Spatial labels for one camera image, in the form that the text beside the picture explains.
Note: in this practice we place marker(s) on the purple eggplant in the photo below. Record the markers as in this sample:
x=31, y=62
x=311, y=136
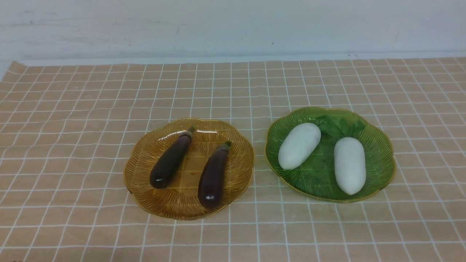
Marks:
x=211, y=183
x=169, y=162

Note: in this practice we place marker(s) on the white radish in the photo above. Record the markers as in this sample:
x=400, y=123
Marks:
x=350, y=158
x=303, y=139

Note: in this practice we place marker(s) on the amber glass plate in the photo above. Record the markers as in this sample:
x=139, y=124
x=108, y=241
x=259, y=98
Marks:
x=179, y=200

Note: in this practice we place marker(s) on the green glass plate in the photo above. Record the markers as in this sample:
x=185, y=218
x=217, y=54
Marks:
x=316, y=176

